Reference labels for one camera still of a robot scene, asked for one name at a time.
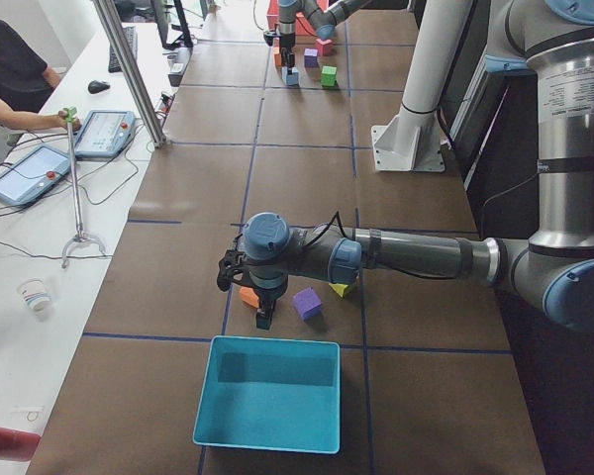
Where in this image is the white mounting pillar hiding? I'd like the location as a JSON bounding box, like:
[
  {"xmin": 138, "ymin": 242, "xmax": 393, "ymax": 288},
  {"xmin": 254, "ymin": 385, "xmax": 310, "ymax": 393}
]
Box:
[{"xmin": 371, "ymin": 0, "xmax": 473, "ymax": 172}]

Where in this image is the red cylinder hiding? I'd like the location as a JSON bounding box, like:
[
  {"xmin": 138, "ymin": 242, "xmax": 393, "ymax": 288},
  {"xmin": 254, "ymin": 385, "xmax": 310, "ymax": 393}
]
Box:
[{"xmin": 0, "ymin": 427, "xmax": 41, "ymax": 461}]

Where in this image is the green foam cube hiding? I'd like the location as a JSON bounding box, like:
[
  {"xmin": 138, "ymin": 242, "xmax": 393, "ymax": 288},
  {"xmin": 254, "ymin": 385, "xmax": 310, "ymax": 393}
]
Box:
[{"xmin": 320, "ymin": 65, "xmax": 338, "ymax": 88}]

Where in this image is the far teach pendant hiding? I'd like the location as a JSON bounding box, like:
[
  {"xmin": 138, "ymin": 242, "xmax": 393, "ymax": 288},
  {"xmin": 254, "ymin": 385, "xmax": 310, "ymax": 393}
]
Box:
[{"xmin": 74, "ymin": 110, "xmax": 136, "ymax": 161}]

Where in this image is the black keyboard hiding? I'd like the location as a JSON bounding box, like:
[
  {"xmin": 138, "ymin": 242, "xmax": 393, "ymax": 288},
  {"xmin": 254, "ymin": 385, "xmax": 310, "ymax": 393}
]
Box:
[{"xmin": 108, "ymin": 25, "xmax": 139, "ymax": 74}]

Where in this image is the light blue cube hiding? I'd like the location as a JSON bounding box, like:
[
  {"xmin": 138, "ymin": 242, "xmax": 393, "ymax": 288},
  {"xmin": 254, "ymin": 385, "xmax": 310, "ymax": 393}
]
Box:
[{"xmin": 282, "ymin": 68, "xmax": 300, "ymax": 86}]

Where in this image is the teal plastic bin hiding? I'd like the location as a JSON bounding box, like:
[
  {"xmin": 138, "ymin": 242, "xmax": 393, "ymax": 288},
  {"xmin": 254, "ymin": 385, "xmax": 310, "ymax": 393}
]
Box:
[{"xmin": 193, "ymin": 335, "xmax": 342, "ymax": 454}]

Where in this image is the red plastic bin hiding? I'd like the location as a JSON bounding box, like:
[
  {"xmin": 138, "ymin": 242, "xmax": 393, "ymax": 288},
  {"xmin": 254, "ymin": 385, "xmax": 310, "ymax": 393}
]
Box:
[{"xmin": 266, "ymin": 0, "xmax": 329, "ymax": 36}]

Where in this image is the teach pendant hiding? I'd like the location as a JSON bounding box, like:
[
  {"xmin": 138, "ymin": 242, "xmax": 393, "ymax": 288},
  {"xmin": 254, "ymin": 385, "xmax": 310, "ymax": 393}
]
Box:
[
  {"xmin": 74, "ymin": 110, "xmax": 136, "ymax": 161},
  {"xmin": 0, "ymin": 145, "xmax": 70, "ymax": 207}
]

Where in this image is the black computer mouse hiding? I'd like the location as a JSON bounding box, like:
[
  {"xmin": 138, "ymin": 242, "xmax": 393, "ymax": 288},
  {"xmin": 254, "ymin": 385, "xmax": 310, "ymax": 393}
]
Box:
[{"xmin": 87, "ymin": 80, "xmax": 110, "ymax": 94}]

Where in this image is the near purple foam cube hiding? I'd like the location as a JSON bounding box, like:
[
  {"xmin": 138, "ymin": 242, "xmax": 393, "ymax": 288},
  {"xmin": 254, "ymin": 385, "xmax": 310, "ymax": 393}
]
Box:
[{"xmin": 292, "ymin": 287, "xmax": 323, "ymax": 321}]

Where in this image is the right crimson foam cube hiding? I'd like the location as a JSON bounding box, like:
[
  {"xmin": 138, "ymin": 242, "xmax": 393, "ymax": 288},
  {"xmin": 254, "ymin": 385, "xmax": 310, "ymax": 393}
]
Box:
[{"xmin": 315, "ymin": 39, "xmax": 334, "ymax": 57}]

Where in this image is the near teach pendant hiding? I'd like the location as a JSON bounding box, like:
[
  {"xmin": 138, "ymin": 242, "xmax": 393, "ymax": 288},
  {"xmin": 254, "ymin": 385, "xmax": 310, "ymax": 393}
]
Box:
[{"xmin": 0, "ymin": 145, "xmax": 70, "ymax": 207}]

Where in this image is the near orange foam cube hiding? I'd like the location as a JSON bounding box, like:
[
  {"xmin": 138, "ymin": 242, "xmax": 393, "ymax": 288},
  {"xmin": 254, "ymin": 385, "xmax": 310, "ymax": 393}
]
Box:
[{"xmin": 239, "ymin": 287, "xmax": 260, "ymax": 309}]

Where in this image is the far orange foam cube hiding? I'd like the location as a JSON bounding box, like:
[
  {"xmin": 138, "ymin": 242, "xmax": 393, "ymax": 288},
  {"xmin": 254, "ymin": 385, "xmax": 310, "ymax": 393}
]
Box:
[{"xmin": 272, "ymin": 39, "xmax": 282, "ymax": 68}]

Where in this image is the orange foam cube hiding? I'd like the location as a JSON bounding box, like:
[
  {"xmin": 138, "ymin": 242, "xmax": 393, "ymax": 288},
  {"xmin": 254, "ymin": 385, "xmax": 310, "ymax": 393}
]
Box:
[
  {"xmin": 272, "ymin": 39, "xmax": 282, "ymax": 68},
  {"xmin": 239, "ymin": 287, "xmax": 260, "ymax": 309}
]

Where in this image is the paper cup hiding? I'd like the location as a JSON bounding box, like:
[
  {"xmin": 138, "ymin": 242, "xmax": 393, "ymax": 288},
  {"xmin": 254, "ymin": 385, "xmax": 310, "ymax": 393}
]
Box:
[{"xmin": 17, "ymin": 278, "xmax": 51, "ymax": 312}]

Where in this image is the person in black shirt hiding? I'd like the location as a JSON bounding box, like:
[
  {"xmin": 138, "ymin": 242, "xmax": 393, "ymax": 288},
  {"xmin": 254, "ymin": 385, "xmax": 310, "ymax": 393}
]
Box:
[{"xmin": 0, "ymin": 20, "xmax": 67, "ymax": 145}]

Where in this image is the far purple foam cube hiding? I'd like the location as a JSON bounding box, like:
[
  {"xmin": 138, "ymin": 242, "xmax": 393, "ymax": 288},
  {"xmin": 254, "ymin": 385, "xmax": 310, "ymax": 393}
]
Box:
[{"xmin": 303, "ymin": 47, "xmax": 319, "ymax": 68}]

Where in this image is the purple foam cube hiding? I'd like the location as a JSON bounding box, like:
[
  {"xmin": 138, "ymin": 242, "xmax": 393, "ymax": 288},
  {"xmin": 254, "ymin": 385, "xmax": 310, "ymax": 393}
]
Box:
[
  {"xmin": 292, "ymin": 287, "xmax": 323, "ymax": 321},
  {"xmin": 303, "ymin": 47, "xmax": 319, "ymax": 68}
]

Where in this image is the yellow foam cube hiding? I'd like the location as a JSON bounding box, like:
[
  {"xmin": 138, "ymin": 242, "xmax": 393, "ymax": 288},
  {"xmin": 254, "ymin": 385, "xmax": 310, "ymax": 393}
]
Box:
[{"xmin": 329, "ymin": 282, "xmax": 357, "ymax": 298}]

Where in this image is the aluminium frame post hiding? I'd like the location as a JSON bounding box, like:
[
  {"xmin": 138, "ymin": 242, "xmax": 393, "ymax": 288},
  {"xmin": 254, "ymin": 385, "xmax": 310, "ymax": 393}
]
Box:
[{"xmin": 93, "ymin": 0, "xmax": 166, "ymax": 148}]

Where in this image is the metal reacher grabber stick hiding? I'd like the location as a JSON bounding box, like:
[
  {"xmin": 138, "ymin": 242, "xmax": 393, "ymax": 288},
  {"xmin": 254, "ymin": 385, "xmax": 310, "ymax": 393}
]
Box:
[{"xmin": 61, "ymin": 107, "xmax": 106, "ymax": 269}]

